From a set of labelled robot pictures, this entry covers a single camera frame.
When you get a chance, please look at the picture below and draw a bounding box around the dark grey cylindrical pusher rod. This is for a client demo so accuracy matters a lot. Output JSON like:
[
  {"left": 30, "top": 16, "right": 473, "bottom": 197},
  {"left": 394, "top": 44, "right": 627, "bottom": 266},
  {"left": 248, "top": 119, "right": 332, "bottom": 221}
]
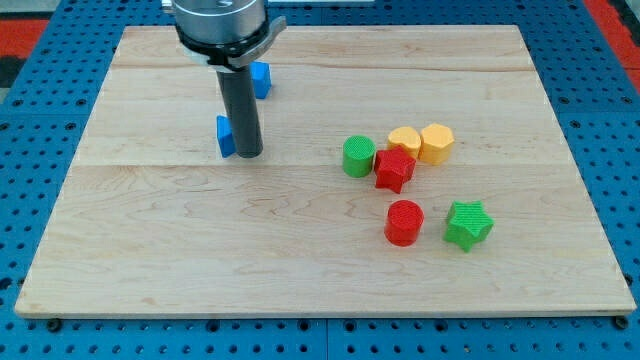
[{"left": 217, "top": 66, "right": 263, "bottom": 158}]

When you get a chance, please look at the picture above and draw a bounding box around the blue cube block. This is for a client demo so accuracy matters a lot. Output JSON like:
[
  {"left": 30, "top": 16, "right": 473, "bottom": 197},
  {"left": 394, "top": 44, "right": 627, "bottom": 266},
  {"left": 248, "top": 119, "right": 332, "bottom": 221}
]
[{"left": 216, "top": 115, "right": 236, "bottom": 158}]

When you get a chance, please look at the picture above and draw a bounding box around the blue block upper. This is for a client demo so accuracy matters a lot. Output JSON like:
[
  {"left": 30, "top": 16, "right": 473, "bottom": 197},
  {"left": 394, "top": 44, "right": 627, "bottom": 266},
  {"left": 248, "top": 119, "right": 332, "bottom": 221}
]
[{"left": 250, "top": 62, "right": 272, "bottom": 100}]

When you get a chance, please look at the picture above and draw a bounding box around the green cylinder block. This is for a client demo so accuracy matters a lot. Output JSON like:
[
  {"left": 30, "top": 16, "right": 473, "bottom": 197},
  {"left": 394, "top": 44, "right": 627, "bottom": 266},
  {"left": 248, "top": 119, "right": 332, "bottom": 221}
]
[{"left": 342, "top": 135, "right": 376, "bottom": 178}]

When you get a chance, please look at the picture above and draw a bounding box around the light wooden board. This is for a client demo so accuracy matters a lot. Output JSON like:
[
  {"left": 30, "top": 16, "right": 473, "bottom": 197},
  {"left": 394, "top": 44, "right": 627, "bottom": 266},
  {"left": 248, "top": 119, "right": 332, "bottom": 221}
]
[{"left": 15, "top": 25, "right": 636, "bottom": 319}]

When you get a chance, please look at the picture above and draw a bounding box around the yellow rounded block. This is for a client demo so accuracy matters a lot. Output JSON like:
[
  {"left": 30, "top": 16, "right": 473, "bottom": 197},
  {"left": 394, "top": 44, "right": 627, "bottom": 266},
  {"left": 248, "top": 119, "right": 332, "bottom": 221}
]
[{"left": 386, "top": 126, "right": 422, "bottom": 159}]

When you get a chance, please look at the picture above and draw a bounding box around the red star block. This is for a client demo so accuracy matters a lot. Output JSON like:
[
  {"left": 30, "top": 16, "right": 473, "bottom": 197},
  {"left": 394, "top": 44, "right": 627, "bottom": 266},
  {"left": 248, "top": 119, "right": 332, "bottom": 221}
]
[{"left": 374, "top": 147, "right": 416, "bottom": 194}]

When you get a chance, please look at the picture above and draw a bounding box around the yellow hexagon block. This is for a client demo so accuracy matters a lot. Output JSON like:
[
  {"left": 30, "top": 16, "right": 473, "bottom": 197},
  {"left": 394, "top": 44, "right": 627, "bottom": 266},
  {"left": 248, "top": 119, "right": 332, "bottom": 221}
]
[{"left": 418, "top": 123, "right": 455, "bottom": 165}]

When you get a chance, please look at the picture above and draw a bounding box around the red cylinder block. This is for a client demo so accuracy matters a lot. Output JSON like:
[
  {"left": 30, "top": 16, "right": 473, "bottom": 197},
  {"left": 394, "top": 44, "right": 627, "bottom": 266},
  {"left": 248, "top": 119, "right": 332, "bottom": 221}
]
[{"left": 384, "top": 200, "right": 424, "bottom": 247}]

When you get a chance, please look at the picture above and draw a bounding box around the green star block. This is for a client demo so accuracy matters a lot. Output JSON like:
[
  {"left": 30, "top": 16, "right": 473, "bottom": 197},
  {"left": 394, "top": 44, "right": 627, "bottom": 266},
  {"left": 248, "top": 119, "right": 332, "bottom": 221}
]
[{"left": 443, "top": 201, "right": 494, "bottom": 253}]

